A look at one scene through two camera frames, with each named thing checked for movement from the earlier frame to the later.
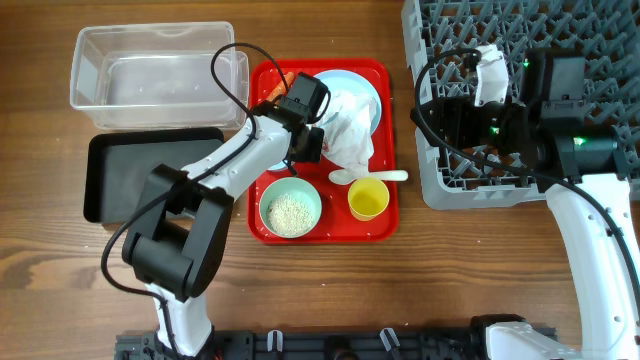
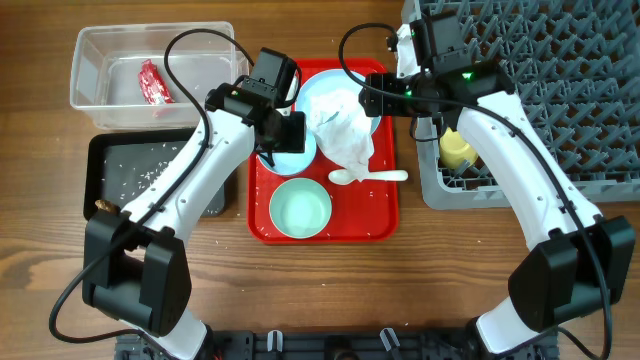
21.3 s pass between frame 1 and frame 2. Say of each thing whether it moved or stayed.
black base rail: stayed
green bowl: moved
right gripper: moved
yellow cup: moved
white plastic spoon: stayed
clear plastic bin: stayed
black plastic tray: stayed
